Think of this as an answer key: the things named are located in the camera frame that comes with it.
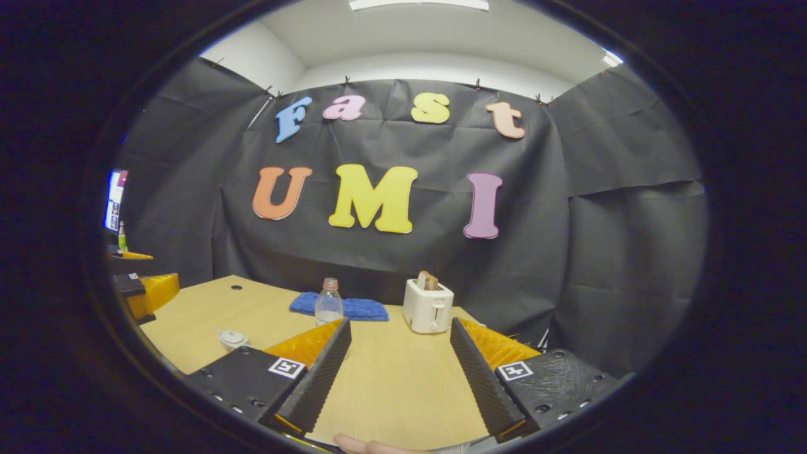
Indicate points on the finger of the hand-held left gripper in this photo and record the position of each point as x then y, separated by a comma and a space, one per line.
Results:
129, 285
135, 256

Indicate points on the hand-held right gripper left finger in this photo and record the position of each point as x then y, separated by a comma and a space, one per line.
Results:
315, 384

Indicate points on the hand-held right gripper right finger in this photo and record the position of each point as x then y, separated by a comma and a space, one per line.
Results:
482, 384

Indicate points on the clear plastic water bottle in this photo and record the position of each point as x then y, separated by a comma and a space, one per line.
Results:
329, 306

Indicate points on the green glass bottle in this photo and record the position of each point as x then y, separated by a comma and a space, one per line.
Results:
122, 239

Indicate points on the computer monitor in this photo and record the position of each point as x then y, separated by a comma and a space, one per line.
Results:
115, 202

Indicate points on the blue folded towel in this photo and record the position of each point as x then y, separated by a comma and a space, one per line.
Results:
365, 309

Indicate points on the white toaster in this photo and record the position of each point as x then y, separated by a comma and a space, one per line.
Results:
425, 309

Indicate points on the toasted bread slice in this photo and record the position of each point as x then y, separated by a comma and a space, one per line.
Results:
427, 280

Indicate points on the black backdrop cloth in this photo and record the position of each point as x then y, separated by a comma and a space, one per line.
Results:
410, 265

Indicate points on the ceiling light panel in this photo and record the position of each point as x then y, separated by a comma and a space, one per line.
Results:
419, 4

